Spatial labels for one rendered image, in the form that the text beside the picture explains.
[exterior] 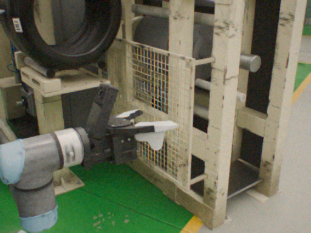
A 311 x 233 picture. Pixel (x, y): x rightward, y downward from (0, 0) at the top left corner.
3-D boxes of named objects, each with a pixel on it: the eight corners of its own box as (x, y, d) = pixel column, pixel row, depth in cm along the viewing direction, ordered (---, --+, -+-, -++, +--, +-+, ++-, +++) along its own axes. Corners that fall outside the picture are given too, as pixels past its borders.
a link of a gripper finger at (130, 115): (133, 130, 91) (116, 142, 83) (131, 107, 89) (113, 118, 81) (144, 130, 90) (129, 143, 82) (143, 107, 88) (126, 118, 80)
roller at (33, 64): (23, 55, 198) (31, 56, 200) (22, 63, 199) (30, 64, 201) (47, 68, 172) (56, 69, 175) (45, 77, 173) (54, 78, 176)
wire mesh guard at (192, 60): (102, 133, 252) (95, 32, 225) (104, 132, 253) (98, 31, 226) (187, 192, 186) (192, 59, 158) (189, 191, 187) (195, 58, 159)
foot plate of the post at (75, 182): (33, 181, 250) (31, 176, 248) (68, 168, 265) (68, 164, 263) (47, 199, 230) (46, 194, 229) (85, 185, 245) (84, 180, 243)
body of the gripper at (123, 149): (124, 148, 83) (75, 162, 77) (120, 113, 81) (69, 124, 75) (141, 158, 77) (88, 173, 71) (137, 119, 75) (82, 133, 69)
